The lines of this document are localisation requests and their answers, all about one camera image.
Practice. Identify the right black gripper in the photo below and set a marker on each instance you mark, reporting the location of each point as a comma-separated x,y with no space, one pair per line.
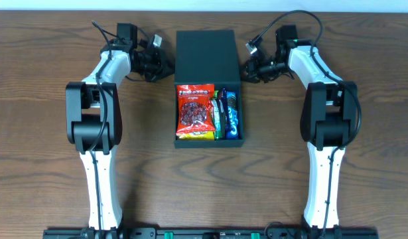
255,68

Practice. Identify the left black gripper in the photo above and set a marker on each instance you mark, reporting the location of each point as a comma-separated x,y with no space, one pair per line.
154,67

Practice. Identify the blue Oreo cookie pack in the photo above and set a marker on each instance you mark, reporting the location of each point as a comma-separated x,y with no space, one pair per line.
233,132

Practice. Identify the purple white chocolate bar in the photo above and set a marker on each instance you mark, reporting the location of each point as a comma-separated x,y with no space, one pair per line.
223,120

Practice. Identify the red green candy bar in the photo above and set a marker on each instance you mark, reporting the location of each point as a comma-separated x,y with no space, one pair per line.
216,119

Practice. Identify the red Hacks candy bag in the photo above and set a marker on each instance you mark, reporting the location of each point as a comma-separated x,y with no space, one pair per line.
194,108

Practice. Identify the yellow Hacks candy bag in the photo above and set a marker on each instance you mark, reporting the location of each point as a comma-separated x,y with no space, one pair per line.
197,135

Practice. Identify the Haribo gummy bag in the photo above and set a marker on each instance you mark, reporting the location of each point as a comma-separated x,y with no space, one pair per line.
215,96

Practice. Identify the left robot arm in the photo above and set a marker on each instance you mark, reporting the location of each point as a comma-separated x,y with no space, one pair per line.
94,125

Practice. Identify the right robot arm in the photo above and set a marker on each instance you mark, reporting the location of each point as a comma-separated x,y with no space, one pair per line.
330,121

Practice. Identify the dark green open box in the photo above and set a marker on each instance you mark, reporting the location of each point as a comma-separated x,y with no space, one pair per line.
209,57

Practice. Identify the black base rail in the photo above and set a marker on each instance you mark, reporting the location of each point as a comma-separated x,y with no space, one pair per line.
152,233

